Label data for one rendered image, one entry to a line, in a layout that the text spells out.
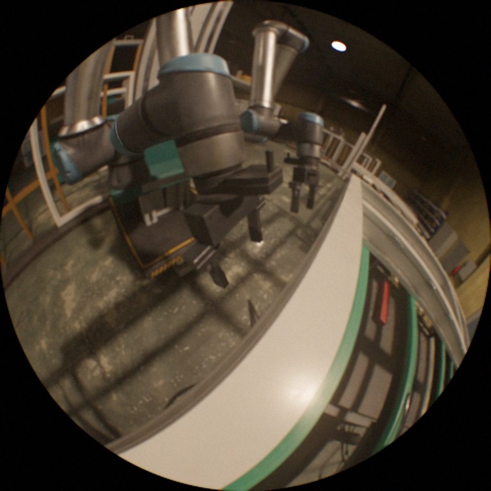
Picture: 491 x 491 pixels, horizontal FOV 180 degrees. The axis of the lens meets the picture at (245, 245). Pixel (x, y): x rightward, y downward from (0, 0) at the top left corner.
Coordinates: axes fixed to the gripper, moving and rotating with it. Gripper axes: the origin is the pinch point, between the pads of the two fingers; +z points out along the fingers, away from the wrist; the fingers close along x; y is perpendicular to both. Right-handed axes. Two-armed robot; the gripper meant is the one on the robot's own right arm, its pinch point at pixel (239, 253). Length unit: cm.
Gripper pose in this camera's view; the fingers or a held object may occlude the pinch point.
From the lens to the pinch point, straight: 31.4
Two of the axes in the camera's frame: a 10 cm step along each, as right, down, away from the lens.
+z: 1.7, 7.4, 6.6
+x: -5.3, 6.3, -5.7
